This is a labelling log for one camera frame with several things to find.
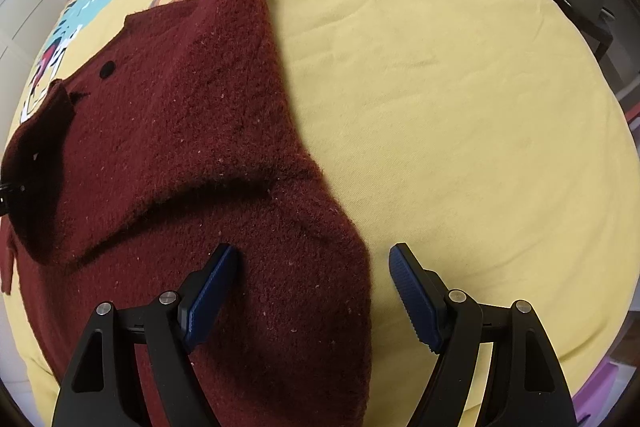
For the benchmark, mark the yellow printed bed sheet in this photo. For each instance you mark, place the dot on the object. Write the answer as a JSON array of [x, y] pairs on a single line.
[[425, 107]]

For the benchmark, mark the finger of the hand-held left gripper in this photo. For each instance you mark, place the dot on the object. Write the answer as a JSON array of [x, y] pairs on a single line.
[[7, 197]]

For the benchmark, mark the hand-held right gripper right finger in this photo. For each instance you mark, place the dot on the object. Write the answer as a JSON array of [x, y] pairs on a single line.
[[412, 297]]

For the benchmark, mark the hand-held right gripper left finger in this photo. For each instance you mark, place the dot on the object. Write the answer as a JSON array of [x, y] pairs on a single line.
[[207, 302]]

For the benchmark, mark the maroon knit sweater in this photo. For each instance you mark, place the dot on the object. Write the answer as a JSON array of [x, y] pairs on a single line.
[[175, 132]]

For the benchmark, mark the purple plastic item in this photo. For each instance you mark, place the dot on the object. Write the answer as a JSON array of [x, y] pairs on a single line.
[[602, 397]]

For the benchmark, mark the white wardrobe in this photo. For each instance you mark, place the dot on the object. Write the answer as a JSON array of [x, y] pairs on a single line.
[[25, 22]]

